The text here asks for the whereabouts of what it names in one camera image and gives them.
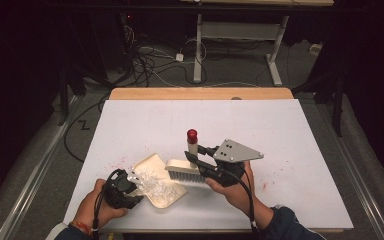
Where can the black metal stand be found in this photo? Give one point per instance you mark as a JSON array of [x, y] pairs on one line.
[[338, 100], [63, 100]]

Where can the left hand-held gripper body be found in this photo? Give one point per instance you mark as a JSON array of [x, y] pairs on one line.
[[116, 191]]

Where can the person's right hand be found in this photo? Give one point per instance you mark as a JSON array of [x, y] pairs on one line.
[[236, 195]]

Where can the cream dustpan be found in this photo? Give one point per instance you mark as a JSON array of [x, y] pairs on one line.
[[153, 163]]

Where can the white table cover sheet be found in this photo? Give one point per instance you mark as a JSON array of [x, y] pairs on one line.
[[230, 126]]

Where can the pile of white paper scraps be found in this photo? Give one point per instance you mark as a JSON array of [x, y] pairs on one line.
[[156, 188]]

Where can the person's left hand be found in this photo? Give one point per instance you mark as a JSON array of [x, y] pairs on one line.
[[91, 206]]

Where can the white table with frame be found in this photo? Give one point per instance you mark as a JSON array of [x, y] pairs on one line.
[[198, 50]]

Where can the metal floor rail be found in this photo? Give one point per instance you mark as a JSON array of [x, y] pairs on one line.
[[370, 200], [30, 190]]

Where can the white power adapter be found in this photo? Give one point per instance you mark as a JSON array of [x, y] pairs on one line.
[[179, 57]]

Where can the wooden table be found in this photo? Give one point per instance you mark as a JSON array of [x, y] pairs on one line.
[[196, 93]]

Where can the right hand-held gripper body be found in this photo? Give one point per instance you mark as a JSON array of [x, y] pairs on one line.
[[226, 166]]

